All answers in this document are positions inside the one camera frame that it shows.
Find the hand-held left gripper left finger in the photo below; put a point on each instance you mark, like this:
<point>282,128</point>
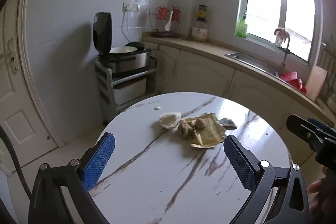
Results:
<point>98,163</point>

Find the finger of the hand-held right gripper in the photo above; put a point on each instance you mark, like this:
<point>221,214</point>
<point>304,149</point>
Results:
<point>302,129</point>
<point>324,126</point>

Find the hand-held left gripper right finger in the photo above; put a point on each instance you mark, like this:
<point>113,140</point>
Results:
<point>239,163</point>

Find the golden brown foil wrapper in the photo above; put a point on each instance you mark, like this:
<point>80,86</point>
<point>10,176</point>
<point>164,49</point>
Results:
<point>210,134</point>

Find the small silver red wrapper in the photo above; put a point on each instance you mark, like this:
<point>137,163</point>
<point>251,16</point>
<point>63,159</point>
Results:
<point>227,123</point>

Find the brown food scrap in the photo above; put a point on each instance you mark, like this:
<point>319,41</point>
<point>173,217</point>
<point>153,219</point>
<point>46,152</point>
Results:
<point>201,123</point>
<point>183,126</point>

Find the white paper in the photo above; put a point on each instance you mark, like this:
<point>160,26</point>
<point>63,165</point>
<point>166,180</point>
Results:
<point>169,120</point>

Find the person's right hand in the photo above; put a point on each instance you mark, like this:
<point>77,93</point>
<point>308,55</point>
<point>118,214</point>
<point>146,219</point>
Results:
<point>316,190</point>

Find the wooden cutting board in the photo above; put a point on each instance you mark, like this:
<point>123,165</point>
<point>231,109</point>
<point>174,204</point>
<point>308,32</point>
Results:
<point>316,82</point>

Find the red basin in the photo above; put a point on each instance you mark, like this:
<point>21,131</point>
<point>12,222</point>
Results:
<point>291,79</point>

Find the metal faucet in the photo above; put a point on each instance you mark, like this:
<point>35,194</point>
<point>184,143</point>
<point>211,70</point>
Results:
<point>284,56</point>

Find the grey white storage cart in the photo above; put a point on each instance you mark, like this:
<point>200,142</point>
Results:
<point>128,87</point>

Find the steel sink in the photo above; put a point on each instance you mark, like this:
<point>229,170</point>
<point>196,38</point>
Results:
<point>252,61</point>

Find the pink cloth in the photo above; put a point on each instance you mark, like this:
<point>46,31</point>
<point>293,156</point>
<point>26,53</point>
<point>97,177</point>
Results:
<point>282,35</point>

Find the white door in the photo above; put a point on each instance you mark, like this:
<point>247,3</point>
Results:
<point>15,108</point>

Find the black silver rice cooker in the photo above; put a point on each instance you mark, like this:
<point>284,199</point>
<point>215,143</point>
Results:
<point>131,61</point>

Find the green dish soap bottle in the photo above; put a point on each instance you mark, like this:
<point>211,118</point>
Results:
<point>241,28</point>

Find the dark round lid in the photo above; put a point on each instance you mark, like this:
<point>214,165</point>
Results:
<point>136,45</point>

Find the glass jar orange label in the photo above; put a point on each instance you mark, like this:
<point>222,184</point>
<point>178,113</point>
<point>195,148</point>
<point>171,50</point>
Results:
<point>199,33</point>

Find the dark capped yellow label bottle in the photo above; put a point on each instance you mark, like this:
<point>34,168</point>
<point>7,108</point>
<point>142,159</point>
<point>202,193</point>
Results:
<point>201,14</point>

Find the white rice spoon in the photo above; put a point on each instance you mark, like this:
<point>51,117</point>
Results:
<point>168,26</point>

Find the red utensil cup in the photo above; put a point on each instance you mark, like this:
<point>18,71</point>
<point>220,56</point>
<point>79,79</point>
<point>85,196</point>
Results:
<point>176,15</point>
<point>163,13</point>

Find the white wall socket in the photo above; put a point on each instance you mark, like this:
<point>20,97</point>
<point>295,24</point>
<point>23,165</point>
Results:
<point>131,6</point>

